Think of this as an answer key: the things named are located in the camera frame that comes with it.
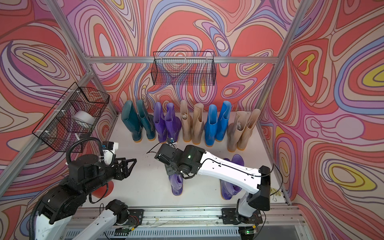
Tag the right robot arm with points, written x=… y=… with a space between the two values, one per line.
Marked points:
x=194 y=161

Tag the blue boot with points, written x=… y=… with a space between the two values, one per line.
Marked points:
x=211 y=125
x=223 y=120

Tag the teal boot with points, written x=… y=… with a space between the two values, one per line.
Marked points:
x=131 y=120
x=146 y=120

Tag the black wire basket back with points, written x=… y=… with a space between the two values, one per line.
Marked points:
x=184 y=68

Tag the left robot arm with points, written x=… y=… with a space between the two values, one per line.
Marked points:
x=32 y=224

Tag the red cup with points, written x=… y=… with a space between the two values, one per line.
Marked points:
x=103 y=191

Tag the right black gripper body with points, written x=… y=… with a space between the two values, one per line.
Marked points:
x=172 y=169

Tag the black wire basket left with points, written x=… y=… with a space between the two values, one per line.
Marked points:
x=59 y=132

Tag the white tape roll in basket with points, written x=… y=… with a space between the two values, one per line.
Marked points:
x=83 y=119

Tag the beige boot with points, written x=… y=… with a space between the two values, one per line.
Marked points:
x=186 y=121
x=198 y=124
x=236 y=129
x=247 y=133

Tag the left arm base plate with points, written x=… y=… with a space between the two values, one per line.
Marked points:
x=130 y=217

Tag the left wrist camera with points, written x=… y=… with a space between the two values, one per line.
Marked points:
x=102 y=167

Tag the dark purple boot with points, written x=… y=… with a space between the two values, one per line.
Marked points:
x=173 y=123
x=159 y=122

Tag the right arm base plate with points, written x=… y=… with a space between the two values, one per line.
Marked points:
x=230 y=216

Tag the yellow binder clip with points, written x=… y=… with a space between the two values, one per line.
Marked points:
x=276 y=195

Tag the black wire basket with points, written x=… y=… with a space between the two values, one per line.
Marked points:
x=184 y=68
x=59 y=132

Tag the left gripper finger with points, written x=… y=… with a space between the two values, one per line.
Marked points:
x=128 y=164
x=125 y=172

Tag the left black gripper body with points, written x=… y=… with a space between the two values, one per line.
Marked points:
x=105 y=174

